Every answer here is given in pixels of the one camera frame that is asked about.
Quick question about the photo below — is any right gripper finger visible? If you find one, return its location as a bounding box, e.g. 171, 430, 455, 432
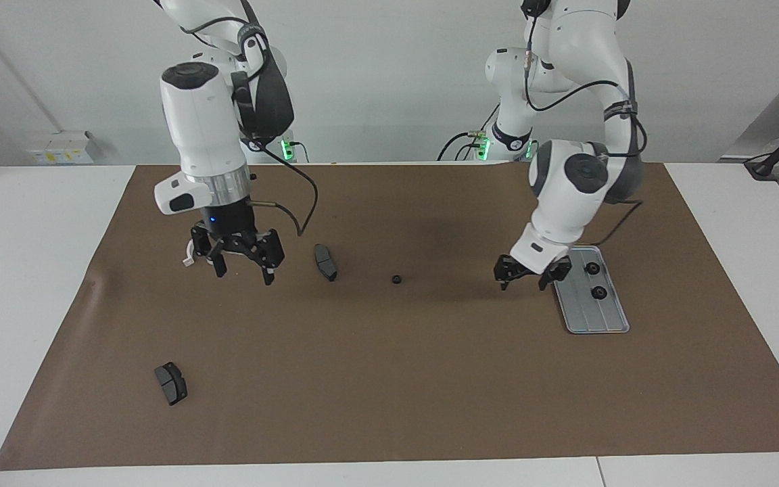
191, 237, 228, 278
244, 230, 285, 285

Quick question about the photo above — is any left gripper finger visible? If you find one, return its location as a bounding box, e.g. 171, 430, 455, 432
538, 258, 573, 292
494, 257, 519, 292

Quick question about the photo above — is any silver metal tray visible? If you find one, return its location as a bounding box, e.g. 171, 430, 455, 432
552, 245, 631, 335

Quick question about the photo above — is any dark grey brake pad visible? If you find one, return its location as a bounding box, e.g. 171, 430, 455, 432
313, 243, 339, 283
154, 362, 188, 407

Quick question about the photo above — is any brown table mat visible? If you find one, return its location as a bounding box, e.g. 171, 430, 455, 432
0, 161, 779, 471

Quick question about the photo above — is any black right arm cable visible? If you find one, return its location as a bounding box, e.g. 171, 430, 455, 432
251, 145, 319, 237

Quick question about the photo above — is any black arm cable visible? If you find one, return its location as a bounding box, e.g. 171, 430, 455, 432
523, 0, 646, 246
251, 145, 319, 237

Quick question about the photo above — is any black base power cable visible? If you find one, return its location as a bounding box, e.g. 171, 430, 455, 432
438, 132, 488, 161

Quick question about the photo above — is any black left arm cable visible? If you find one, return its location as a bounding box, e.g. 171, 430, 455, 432
523, 0, 646, 246

